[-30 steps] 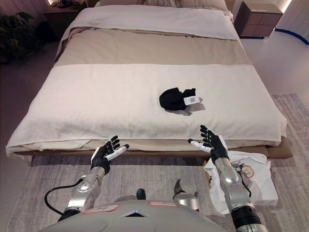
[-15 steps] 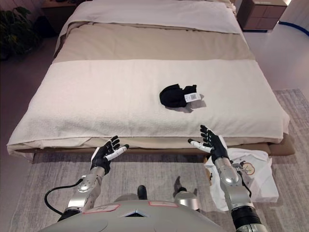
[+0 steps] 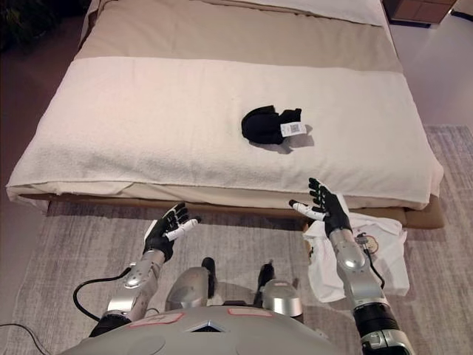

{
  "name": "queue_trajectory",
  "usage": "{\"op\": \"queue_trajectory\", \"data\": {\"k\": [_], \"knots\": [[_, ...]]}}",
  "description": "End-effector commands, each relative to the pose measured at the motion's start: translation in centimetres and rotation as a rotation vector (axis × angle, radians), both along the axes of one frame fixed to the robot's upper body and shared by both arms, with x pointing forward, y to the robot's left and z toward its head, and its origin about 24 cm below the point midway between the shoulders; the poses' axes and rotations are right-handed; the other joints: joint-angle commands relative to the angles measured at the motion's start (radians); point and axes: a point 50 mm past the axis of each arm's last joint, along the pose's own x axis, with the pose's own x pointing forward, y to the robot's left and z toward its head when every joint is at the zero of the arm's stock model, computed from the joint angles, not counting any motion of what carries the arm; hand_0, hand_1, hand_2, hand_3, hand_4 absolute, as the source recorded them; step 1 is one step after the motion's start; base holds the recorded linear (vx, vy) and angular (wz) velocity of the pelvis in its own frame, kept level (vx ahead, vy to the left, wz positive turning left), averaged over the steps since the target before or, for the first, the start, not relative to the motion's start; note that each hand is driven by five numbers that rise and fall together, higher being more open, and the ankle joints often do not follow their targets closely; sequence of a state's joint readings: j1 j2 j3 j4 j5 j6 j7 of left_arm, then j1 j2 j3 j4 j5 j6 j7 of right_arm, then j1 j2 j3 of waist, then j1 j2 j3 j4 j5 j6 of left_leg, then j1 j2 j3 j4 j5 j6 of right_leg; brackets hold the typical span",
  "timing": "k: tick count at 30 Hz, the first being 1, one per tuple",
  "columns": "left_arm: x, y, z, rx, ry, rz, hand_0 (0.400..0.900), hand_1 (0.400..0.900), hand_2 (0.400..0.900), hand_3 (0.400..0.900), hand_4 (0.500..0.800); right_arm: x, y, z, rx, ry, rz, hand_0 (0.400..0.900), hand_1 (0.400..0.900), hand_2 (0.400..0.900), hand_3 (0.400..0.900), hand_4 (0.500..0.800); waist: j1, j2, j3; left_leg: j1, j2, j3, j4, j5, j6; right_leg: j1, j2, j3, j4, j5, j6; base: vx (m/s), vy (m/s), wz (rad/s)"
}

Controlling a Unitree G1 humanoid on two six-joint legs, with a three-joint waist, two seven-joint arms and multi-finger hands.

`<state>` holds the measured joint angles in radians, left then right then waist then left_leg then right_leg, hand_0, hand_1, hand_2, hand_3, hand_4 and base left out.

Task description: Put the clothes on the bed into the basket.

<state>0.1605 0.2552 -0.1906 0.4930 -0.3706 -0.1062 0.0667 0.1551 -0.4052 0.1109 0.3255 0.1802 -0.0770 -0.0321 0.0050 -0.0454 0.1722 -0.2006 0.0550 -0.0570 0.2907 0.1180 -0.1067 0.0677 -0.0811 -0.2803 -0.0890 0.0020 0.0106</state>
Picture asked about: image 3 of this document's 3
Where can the wooden nightstand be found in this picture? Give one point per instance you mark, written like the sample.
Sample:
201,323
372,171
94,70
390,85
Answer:
417,9

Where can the silver left robot leg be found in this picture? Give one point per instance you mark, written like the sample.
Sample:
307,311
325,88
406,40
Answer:
192,283

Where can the grey area rug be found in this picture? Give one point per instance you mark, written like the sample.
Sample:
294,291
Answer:
258,259

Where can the beige bed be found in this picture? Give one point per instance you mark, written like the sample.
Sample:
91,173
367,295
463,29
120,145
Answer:
236,74

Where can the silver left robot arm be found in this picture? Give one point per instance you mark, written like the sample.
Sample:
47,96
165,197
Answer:
137,288

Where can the silver robot torso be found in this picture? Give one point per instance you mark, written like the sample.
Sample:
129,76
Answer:
199,333

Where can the silver robot leg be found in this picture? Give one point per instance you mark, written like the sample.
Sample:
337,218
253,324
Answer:
192,283
277,292

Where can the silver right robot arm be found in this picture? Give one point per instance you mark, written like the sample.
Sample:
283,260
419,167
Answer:
366,288

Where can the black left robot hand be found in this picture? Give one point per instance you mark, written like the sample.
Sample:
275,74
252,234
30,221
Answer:
159,236

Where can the black garment with tag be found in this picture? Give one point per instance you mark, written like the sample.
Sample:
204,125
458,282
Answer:
268,125

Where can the white pillow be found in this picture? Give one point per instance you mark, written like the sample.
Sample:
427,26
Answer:
332,7

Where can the white printed t-shirt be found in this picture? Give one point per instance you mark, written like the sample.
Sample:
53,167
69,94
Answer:
384,259

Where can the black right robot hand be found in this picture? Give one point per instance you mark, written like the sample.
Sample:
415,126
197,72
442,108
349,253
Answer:
334,211

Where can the white blanket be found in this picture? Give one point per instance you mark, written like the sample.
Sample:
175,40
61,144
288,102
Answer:
207,125

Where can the silver right robot leg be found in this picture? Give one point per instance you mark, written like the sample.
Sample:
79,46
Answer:
277,292

